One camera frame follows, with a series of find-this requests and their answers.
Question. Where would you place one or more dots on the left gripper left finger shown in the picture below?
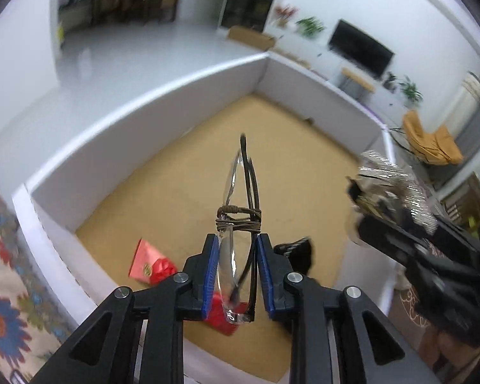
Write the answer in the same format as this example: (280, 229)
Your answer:
(137, 336)

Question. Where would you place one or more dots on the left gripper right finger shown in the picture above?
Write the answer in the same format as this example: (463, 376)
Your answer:
(335, 333)

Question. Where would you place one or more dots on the black velvet pouch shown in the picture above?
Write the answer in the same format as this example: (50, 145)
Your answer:
(299, 254)

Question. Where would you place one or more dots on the red candy wrapper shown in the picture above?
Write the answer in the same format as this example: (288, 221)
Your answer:
(150, 266)

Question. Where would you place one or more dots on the clear reading glasses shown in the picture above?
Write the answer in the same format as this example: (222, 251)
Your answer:
(238, 224)

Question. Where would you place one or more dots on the rhinestone bow hair claw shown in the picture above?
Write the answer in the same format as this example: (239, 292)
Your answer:
(384, 190)

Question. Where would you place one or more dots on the person's right hand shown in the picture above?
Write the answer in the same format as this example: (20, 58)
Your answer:
(461, 357)

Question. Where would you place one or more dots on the wooden side chair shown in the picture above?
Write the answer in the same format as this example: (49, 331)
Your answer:
(462, 205)

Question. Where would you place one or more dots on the orange lounge chair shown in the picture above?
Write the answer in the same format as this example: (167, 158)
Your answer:
(437, 148)

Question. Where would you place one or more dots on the floral cushion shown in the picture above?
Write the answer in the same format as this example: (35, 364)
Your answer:
(32, 326)

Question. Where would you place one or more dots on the white floor-standing air conditioner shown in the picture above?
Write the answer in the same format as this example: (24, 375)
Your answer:
(464, 104)

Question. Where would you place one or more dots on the potted plant right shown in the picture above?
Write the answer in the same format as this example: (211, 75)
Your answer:
(413, 98)

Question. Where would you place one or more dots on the small potted plant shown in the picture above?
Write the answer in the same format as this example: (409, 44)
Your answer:
(390, 82)

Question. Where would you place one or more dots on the wooden bench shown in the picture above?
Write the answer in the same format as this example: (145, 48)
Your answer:
(356, 83)

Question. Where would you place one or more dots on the white tv cabinet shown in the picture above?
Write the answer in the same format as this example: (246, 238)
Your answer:
(325, 62)

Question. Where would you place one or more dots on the cardboard box on floor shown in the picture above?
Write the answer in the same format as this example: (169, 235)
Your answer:
(252, 38)

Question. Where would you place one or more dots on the black television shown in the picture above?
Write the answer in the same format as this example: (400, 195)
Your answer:
(361, 49)

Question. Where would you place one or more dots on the green potted plant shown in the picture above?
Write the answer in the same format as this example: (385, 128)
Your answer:
(310, 27)

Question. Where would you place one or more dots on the red flower vase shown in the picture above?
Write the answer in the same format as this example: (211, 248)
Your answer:
(283, 15)

